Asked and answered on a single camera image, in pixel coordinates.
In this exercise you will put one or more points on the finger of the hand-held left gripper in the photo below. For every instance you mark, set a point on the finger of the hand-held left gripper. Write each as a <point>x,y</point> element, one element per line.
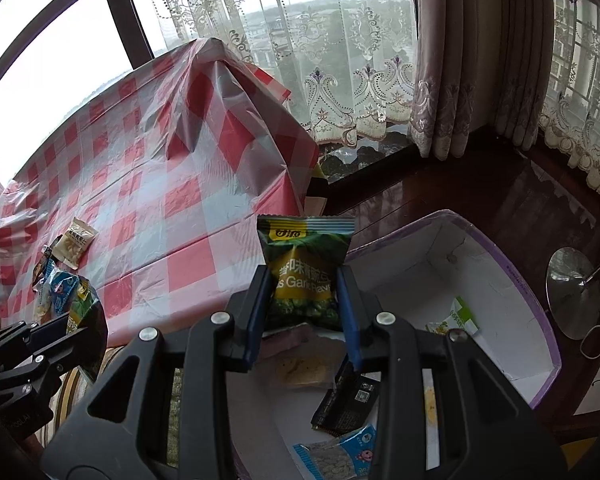
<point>15,340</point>
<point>40,380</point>

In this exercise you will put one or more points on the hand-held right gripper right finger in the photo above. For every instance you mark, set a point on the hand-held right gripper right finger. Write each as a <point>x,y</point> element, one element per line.
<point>347,310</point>

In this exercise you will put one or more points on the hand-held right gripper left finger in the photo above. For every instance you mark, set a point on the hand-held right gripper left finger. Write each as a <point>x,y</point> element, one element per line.
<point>257,310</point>

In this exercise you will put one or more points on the green pea snack packet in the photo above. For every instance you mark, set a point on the green pea snack packet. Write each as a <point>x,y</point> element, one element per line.
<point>305,260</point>

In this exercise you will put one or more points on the blue white snack packet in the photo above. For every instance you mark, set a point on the blue white snack packet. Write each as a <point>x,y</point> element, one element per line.
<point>62,287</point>
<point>345,452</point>

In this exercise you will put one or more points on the green yellow snack packet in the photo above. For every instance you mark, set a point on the green yellow snack packet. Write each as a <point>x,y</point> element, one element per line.
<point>82,305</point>

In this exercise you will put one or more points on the large black snack packet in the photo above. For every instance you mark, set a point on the large black snack packet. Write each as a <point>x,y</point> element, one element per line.
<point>345,402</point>

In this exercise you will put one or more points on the white green snack packet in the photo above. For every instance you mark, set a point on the white green snack packet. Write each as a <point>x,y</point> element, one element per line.
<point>455,321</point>

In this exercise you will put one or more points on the beige snack packet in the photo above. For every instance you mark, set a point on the beige snack packet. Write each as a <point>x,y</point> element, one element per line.
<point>73,242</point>

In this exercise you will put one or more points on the white cardboard box purple rim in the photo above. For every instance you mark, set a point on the white cardboard box purple rim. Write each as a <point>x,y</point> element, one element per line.
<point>480,270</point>

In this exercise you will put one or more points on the red white checkered tablecloth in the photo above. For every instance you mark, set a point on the red white checkered tablecloth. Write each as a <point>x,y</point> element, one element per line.
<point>180,210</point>

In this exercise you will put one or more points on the chrome floor lamp base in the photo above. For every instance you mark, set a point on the chrome floor lamp base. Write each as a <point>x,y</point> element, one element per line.
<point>575,295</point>

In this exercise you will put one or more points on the mauve embroidered drape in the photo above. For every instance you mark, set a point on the mauve embroidered drape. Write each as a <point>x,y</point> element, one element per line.
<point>455,85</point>

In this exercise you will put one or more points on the white lace curtain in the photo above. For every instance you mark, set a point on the white lace curtain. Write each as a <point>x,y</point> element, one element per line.
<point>580,125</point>
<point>290,60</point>

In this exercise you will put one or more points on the dark window frame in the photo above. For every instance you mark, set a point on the dark window frame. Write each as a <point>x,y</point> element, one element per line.
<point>125,5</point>

